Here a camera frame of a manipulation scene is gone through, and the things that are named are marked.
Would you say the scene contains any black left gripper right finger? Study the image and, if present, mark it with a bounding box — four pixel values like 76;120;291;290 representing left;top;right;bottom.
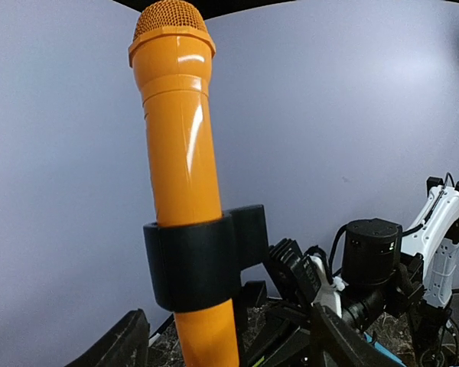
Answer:
309;304;396;366

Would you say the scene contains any black round-base stand orange mic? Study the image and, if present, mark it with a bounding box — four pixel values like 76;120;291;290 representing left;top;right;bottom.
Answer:
143;204;269;366

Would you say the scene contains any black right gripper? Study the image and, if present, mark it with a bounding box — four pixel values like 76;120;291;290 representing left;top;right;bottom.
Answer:
248;299;310;366

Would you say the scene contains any orange microphone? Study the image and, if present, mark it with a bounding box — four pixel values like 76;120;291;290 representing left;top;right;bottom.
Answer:
126;0;241;367

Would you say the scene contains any blue microphone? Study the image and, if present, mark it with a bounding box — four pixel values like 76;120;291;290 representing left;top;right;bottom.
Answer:
364;333;405;366

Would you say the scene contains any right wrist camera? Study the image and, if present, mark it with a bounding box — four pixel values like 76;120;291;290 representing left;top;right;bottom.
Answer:
268;239;347;318

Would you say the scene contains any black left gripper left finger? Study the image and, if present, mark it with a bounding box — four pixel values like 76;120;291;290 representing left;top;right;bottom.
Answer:
67;309;150;367

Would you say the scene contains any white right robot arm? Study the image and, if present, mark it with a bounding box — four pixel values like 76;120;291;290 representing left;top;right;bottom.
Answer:
246;175;459;366

